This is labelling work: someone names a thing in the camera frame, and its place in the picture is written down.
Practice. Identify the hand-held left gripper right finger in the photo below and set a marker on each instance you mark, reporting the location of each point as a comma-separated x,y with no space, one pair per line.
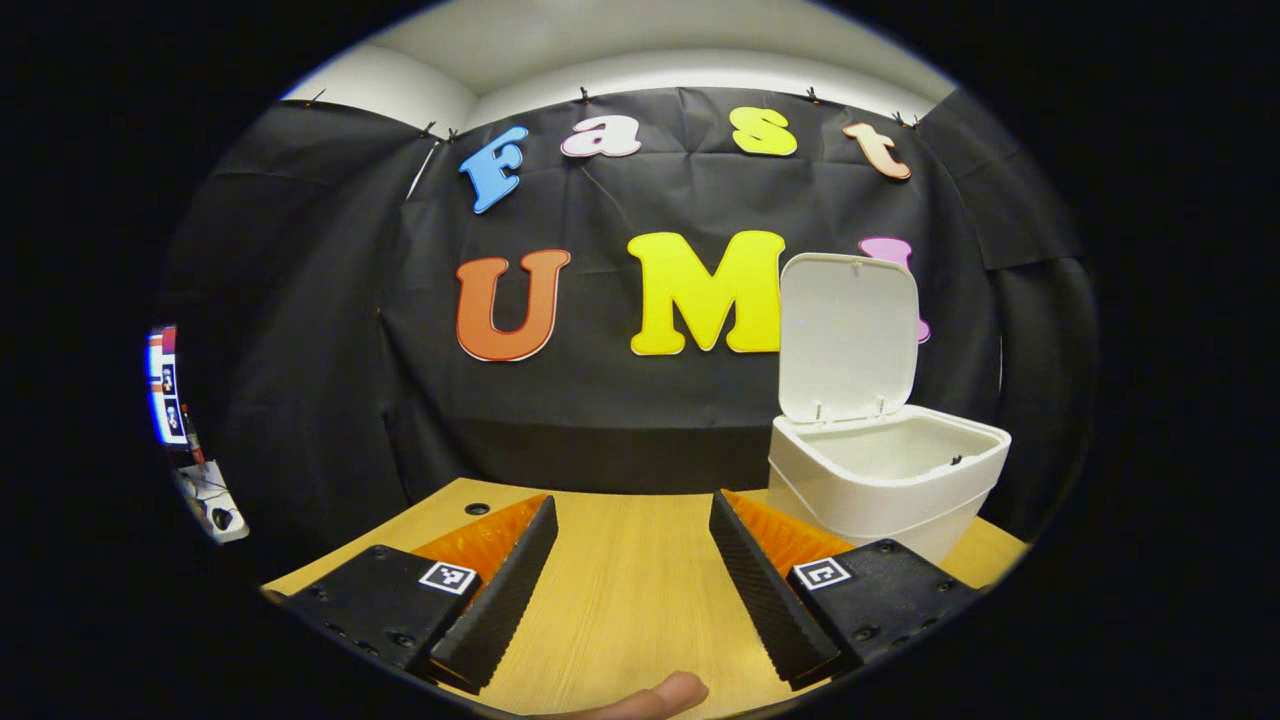
760,590

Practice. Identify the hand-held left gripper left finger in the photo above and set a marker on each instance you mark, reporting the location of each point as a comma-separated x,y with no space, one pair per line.
510,590

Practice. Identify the white desktop garbage bin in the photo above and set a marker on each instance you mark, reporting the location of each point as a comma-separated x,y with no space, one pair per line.
850,330

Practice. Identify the wooden desktop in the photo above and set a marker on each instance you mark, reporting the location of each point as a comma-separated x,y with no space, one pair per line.
630,600

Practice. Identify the black backdrop cloth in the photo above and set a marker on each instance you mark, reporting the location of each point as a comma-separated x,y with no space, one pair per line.
600,400

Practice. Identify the black computer mouse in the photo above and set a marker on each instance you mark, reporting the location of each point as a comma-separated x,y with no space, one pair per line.
221,519

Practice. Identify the white side desk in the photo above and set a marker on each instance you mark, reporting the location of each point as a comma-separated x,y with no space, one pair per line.
195,495

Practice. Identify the computer monitor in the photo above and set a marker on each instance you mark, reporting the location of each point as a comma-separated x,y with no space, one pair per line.
167,385

